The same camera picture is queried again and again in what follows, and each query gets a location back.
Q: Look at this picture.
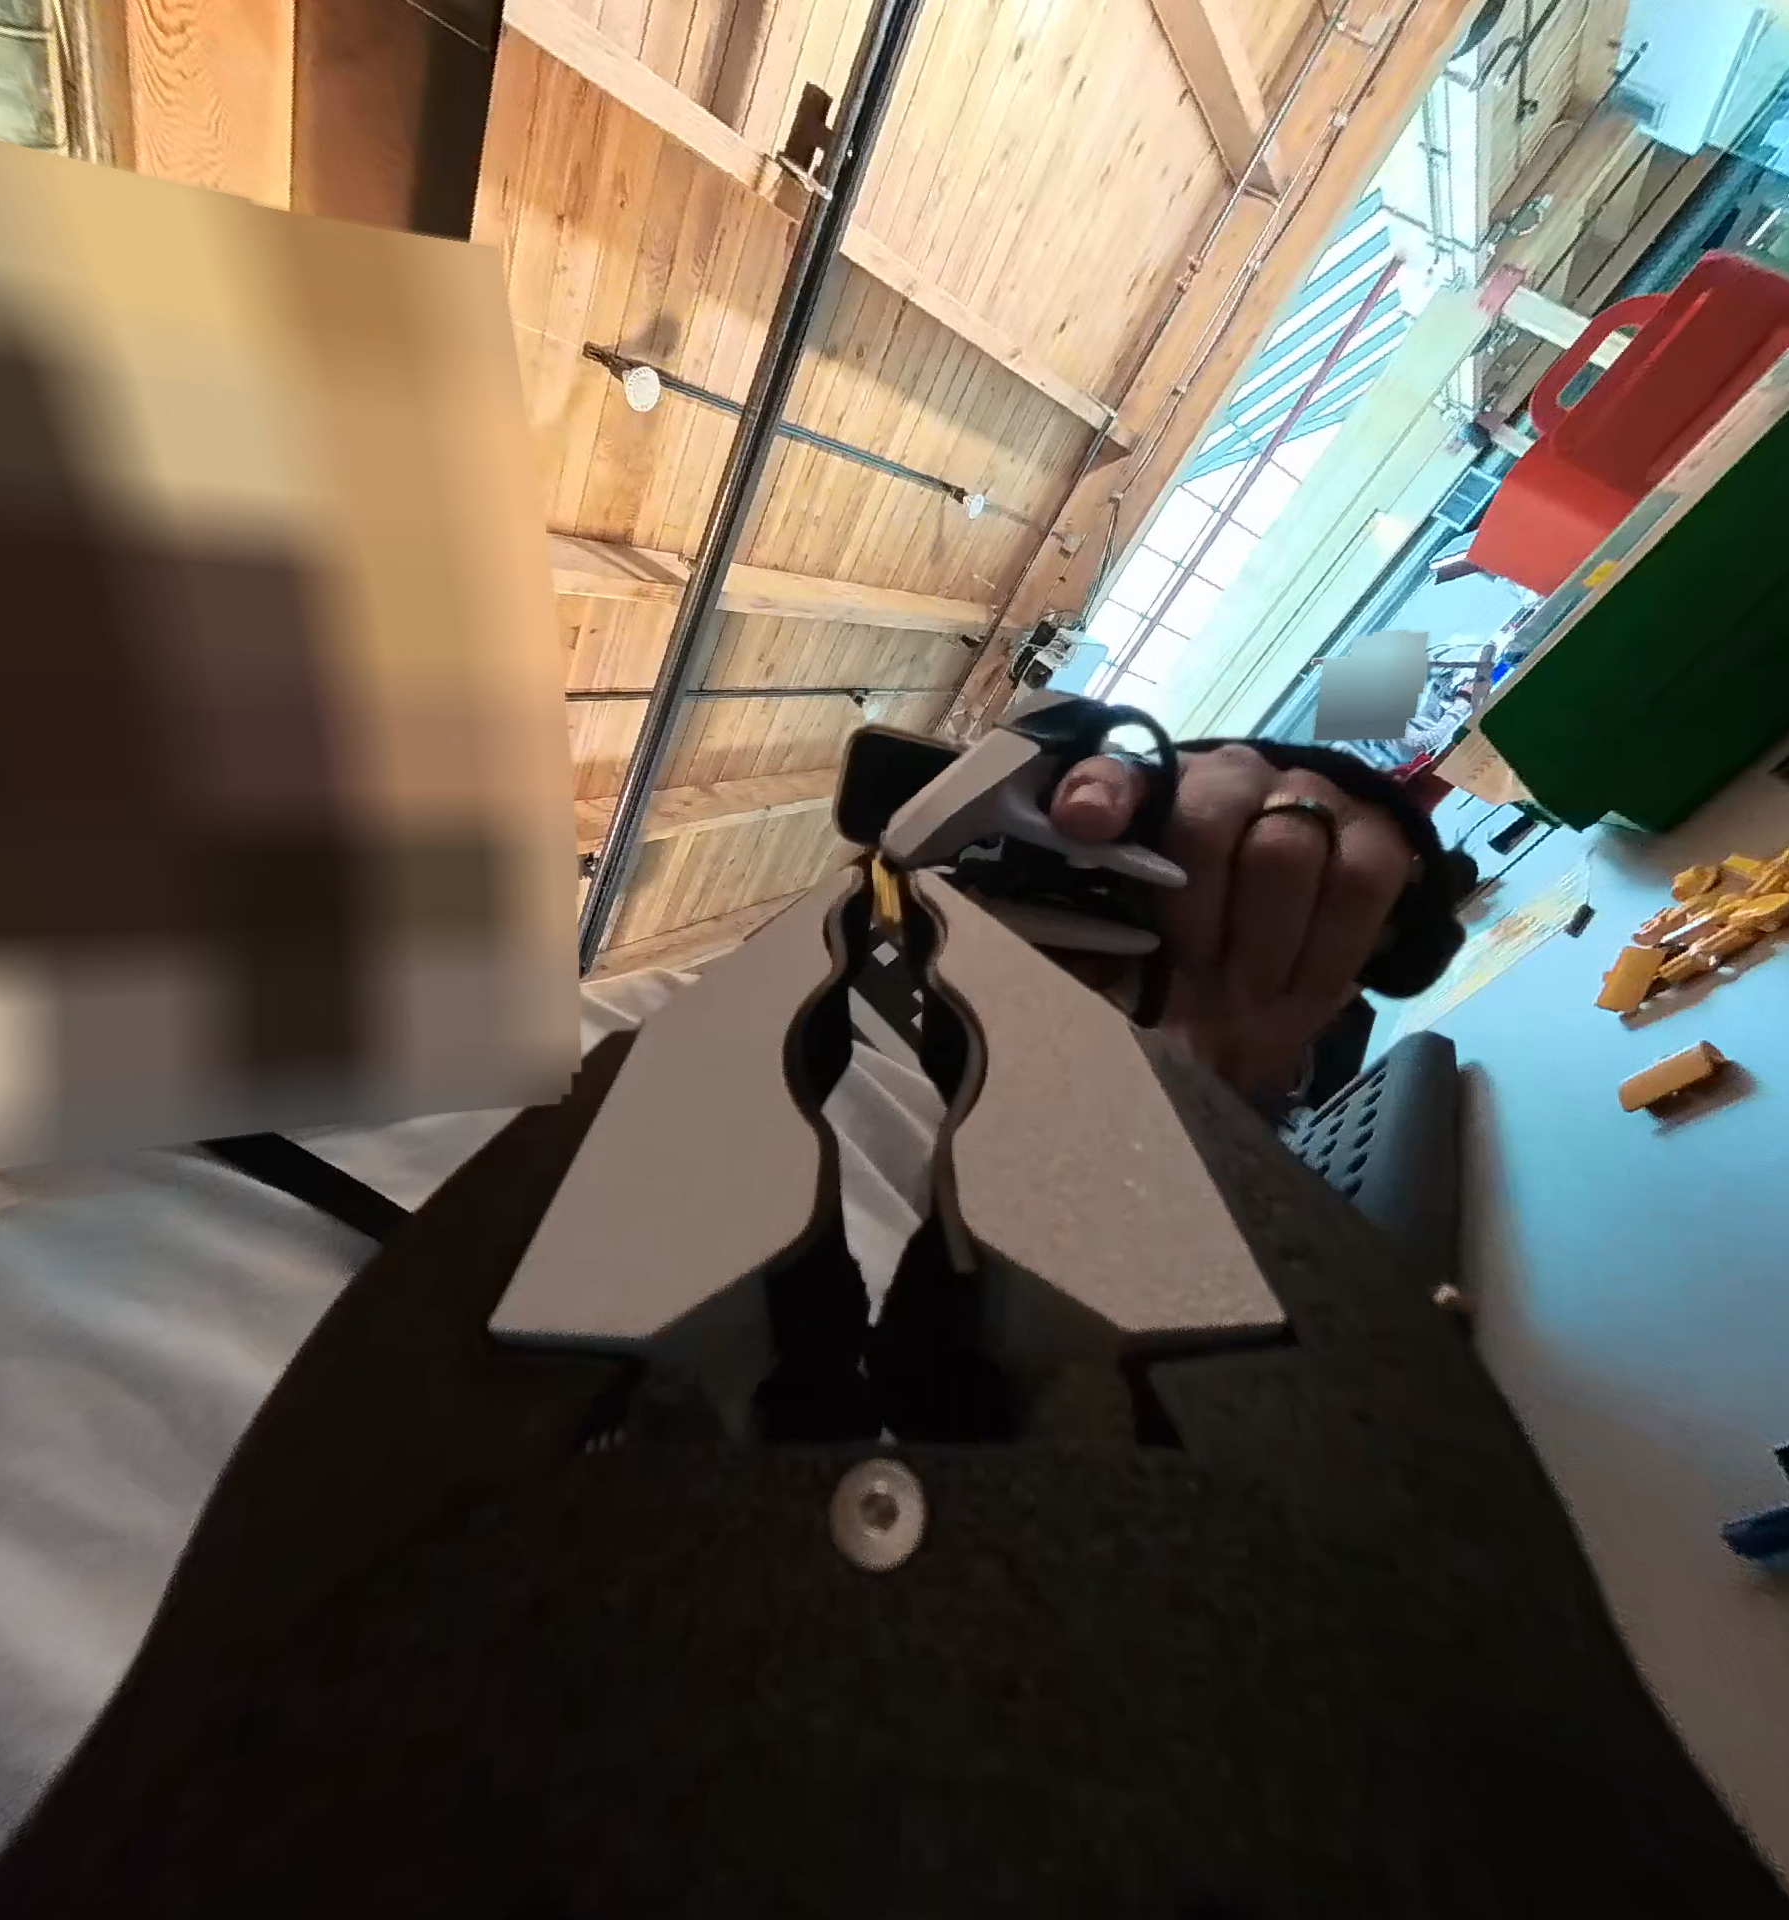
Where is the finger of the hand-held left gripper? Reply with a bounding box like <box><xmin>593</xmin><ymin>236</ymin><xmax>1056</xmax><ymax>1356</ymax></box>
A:
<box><xmin>880</xmin><ymin>730</ymin><xmax>1056</xmax><ymax>875</ymax></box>

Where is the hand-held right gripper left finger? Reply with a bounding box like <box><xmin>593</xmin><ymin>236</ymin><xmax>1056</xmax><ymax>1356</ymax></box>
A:
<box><xmin>488</xmin><ymin>861</ymin><xmax>868</xmax><ymax>1348</ymax></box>

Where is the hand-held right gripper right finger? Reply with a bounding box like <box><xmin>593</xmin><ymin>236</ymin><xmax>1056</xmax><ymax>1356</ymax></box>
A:
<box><xmin>910</xmin><ymin>868</ymin><xmax>1293</xmax><ymax>1348</ymax></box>

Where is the pile of yellow lego pieces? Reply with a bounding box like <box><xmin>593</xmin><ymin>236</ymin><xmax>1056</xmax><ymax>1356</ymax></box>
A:
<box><xmin>1596</xmin><ymin>832</ymin><xmax>1789</xmax><ymax>1116</ymax></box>

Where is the person's left hand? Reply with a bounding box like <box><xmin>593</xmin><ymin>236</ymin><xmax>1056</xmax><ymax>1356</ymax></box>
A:
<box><xmin>1049</xmin><ymin>738</ymin><xmax>1427</xmax><ymax>1097</ymax></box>

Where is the white ceiling projector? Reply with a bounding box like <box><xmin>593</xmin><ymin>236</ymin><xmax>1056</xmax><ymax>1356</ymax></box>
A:
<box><xmin>1006</xmin><ymin>606</ymin><xmax>1102</xmax><ymax>684</ymax></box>

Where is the light blue plastic bag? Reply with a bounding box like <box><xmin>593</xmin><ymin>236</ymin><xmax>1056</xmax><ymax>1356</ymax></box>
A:
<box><xmin>1485</xmin><ymin>338</ymin><xmax>1789</xmax><ymax>708</ymax></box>

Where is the green plastic bin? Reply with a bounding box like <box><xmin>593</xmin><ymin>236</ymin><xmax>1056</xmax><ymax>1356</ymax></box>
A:
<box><xmin>1480</xmin><ymin>360</ymin><xmax>1789</xmax><ymax>835</ymax></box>

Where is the dark finger ring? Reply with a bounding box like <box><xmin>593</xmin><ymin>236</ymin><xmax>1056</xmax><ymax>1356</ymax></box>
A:
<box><xmin>1237</xmin><ymin>796</ymin><xmax>1344</xmax><ymax>864</ymax></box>

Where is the black neck strap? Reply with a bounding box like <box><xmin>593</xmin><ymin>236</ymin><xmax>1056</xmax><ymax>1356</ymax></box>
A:
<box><xmin>204</xmin><ymin>1131</ymin><xmax>403</xmax><ymax>1246</ymax></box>

